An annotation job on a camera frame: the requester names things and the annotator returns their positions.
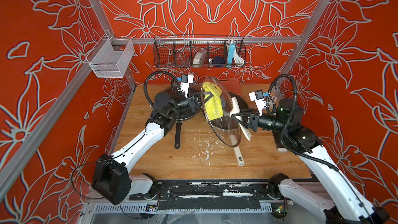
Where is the dark blue round object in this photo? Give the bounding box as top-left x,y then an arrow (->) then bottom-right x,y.
212,56 -> 225,68

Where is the white remote with buttons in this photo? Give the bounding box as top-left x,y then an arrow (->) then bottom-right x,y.
268,94 -> 277,107

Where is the glass lid with beige handle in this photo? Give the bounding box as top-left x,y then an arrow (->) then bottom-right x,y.
201,77 -> 252,148

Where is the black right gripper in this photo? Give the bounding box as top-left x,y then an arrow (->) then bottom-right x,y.
232,109 -> 290,136

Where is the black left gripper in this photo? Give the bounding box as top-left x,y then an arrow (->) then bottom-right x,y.
167,91 -> 213,118

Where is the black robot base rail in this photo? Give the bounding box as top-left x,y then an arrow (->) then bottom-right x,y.
127,179 -> 293,212

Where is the light blue box in basket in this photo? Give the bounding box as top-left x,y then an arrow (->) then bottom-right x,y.
226,41 -> 235,67

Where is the white cable bundle in basket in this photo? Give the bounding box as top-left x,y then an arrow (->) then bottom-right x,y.
233,45 -> 245,67

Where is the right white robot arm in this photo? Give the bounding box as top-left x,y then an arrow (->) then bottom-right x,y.
246,99 -> 390,224

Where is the yellow microfiber cloth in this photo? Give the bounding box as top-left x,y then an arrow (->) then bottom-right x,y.
202,82 -> 223,121

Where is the red plastic board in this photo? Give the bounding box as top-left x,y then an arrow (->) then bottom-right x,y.
219,78 -> 242,95

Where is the black long-handled peeler tool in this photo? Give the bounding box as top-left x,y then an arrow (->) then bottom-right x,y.
272,131 -> 288,152

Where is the black pot under beige lid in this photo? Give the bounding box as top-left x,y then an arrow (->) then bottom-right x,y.
229,92 -> 249,111

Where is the black wire wall basket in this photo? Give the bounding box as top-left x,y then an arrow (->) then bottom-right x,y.
153,34 -> 247,68

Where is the white mesh wall basket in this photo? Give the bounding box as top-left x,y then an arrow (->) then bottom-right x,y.
86,39 -> 135,78

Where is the glass pot lid black knob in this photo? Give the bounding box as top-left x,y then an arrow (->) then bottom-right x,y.
164,86 -> 202,121

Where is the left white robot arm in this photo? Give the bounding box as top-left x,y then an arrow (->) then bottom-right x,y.
92,91 -> 202,205

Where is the black frying pan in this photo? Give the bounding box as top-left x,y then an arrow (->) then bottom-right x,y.
170,86 -> 183,149

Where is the white packet in basket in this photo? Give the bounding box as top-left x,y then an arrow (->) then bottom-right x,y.
192,50 -> 207,68

